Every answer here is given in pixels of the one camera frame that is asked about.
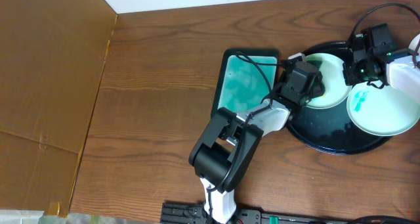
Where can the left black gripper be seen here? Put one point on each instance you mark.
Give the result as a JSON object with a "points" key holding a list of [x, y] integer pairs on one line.
{"points": [[316, 87]]}

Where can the mint plate top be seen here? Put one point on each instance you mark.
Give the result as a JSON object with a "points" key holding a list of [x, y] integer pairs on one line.
{"points": [[336, 89]]}

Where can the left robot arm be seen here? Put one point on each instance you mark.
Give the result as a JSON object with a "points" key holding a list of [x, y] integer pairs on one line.
{"points": [[224, 150]]}

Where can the brown cardboard panel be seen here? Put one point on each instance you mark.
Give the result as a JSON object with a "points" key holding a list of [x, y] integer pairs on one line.
{"points": [[53, 54]]}

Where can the black rectangular water tray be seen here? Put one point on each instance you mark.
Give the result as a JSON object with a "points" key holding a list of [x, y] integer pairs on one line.
{"points": [[244, 77]]}

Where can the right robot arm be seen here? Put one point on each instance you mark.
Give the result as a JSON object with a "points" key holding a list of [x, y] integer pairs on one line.
{"points": [[402, 72]]}

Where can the mint plate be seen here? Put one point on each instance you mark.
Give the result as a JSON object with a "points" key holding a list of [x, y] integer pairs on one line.
{"points": [[336, 89], [382, 112]]}

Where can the black round tray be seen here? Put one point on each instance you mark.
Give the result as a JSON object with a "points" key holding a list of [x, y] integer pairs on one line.
{"points": [[331, 130]]}

